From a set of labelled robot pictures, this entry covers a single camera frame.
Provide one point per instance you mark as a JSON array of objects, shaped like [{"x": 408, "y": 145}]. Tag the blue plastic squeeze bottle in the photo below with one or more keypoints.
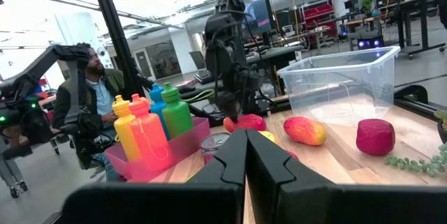
[{"x": 158, "y": 107}]

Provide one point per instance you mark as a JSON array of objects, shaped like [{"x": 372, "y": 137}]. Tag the yellow plastic squeeze bottle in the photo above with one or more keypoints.
[{"x": 124, "y": 133}]

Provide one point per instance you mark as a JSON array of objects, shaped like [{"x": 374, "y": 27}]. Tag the black keyboard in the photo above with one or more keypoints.
[{"x": 203, "y": 76}]

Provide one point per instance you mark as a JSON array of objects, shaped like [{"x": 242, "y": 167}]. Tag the silver-lidded tin can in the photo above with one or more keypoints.
[{"x": 213, "y": 142}]

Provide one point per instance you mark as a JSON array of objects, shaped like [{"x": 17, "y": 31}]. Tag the clear plastic bin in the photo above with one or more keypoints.
[{"x": 331, "y": 88}]

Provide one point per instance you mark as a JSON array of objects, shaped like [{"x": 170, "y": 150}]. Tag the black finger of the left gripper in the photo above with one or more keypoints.
[
  {"x": 228, "y": 110},
  {"x": 237, "y": 110}
]

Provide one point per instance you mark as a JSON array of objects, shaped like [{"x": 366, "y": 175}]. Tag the computer monitor blue screen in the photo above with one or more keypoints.
[{"x": 249, "y": 0}]

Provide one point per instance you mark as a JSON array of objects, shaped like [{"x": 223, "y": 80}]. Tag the bright red toy apple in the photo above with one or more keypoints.
[{"x": 291, "y": 154}]

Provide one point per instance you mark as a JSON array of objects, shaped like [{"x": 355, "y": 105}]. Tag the orange plastic squeeze bottle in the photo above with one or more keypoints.
[{"x": 148, "y": 136}]

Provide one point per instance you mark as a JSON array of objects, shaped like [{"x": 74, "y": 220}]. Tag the potted succulent plant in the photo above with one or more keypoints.
[{"x": 443, "y": 131}]

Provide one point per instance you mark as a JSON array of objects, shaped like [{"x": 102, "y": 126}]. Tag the mobile robot base blue lights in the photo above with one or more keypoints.
[{"x": 370, "y": 42}]

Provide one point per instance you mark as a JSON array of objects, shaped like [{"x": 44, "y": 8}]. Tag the red storage bin shelf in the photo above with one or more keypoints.
[{"x": 319, "y": 13}]

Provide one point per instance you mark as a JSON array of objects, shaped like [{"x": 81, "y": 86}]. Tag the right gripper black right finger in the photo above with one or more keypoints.
[{"x": 331, "y": 204}]

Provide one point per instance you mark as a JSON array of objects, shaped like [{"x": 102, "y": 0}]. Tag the black standing desk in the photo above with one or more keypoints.
[{"x": 424, "y": 25}]

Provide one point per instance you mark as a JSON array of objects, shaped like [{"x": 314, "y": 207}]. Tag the person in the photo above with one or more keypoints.
[{"x": 101, "y": 95}]

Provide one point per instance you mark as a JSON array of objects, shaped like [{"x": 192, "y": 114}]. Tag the dark red toy fruit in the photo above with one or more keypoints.
[{"x": 375, "y": 136}]

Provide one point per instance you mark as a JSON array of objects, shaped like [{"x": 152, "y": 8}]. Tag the yellow-green toy apple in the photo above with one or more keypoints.
[{"x": 269, "y": 136}]

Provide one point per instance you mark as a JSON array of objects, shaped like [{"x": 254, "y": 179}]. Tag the green plastic squeeze bottle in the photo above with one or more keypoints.
[{"x": 176, "y": 116}]

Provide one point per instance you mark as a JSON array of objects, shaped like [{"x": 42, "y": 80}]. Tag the red yellow toy mango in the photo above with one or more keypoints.
[{"x": 304, "y": 131}]

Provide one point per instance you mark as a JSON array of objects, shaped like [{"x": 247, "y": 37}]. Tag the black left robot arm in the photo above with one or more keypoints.
[{"x": 223, "y": 25}]

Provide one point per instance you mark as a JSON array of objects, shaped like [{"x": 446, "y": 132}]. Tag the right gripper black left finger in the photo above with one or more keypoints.
[{"x": 174, "y": 203}]

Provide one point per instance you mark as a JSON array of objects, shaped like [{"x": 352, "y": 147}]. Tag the pink plastic bin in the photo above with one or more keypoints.
[{"x": 188, "y": 143}]

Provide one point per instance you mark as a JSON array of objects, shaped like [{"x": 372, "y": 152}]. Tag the elongated red toy pepper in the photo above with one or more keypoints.
[{"x": 249, "y": 123}]

